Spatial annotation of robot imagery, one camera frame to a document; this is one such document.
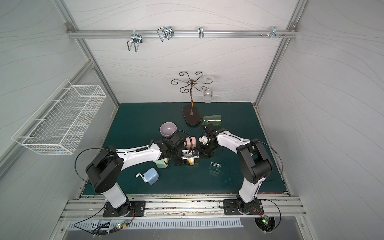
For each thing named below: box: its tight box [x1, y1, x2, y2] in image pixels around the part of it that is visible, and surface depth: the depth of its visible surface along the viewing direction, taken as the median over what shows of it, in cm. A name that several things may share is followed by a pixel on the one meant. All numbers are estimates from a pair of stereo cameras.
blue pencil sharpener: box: [135, 167, 160, 186], surface depth 80 cm
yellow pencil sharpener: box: [186, 158, 195, 166], surface depth 84 cm
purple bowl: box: [160, 121, 177, 138], surface depth 103 cm
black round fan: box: [253, 216, 276, 233], surface depth 73 cm
